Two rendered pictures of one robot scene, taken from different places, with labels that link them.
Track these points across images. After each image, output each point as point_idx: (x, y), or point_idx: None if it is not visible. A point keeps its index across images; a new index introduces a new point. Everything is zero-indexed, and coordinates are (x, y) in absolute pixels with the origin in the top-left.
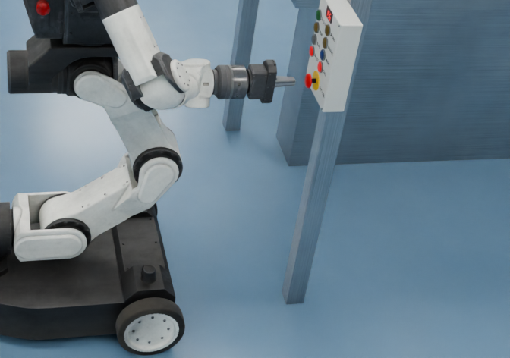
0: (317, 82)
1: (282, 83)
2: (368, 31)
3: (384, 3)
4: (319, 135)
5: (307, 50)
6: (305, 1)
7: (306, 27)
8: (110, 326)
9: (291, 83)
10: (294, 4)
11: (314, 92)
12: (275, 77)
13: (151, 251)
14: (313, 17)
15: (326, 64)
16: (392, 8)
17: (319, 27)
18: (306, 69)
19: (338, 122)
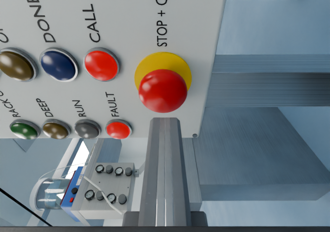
0: (154, 61)
1: (154, 167)
2: (211, 150)
3: (189, 144)
4: (318, 85)
5: (237, 187)
6: (195, 195)
7: (222, 191)
8: None
9: (165, 130)
10: (201, 204)
11: (202, 74)
12: (52, 230)
13: None
14: (211, 187)
15: (55, 21)
16: (191, 139)
17: (43, 117)
18: (251, 184)
19: (268, 58)
